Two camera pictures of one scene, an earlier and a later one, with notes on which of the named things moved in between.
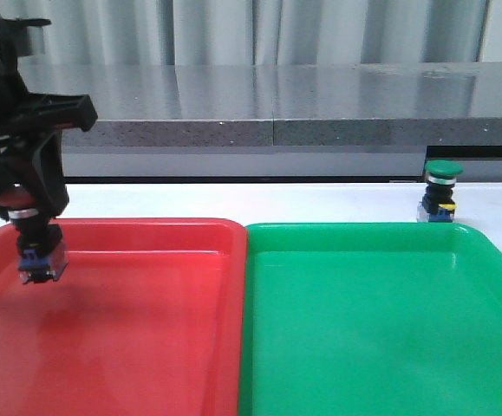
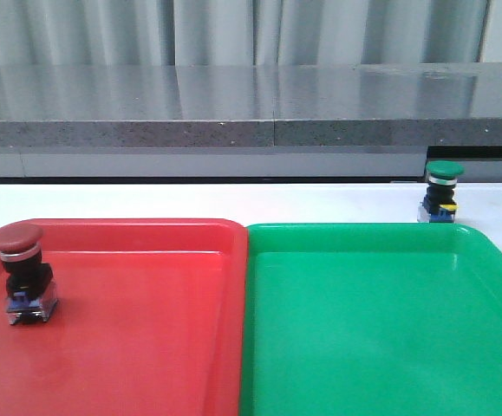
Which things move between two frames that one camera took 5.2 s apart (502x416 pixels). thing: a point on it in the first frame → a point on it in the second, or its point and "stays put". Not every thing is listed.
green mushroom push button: [438, 205] stays put
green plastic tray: [381, 319] stays put
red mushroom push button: [40, 242] → [30, 289]
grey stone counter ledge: [290, 120] stays put
